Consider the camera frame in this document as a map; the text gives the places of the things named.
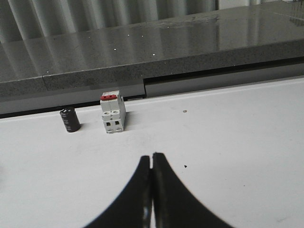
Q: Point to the grey stone countertop ledge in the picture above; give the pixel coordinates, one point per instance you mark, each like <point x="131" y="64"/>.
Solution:
<point x="204" y="50"/>

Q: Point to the white circuit breaker red switch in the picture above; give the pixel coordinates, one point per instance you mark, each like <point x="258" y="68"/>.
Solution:
<point x="113" y="111"/>

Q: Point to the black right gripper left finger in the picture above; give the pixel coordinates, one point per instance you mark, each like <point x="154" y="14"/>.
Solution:
<point x="133" y="206"/>

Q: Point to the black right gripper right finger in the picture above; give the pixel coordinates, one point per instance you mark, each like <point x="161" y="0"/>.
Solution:
<point x="174" y="204"/>

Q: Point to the black cylindrical capacitor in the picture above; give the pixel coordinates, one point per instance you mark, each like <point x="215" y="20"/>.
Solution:
<point x="70" y="119"/>

